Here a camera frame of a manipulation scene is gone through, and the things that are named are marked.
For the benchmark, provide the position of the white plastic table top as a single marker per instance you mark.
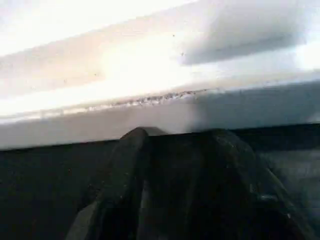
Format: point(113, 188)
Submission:
point(125, 62)

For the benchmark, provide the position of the black glossy mat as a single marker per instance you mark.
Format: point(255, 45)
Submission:
point(50, 187)

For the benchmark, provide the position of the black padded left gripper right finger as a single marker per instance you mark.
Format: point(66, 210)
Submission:
point(245, 190)

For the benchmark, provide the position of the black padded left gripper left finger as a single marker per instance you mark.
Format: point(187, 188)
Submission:
point(120, 180)

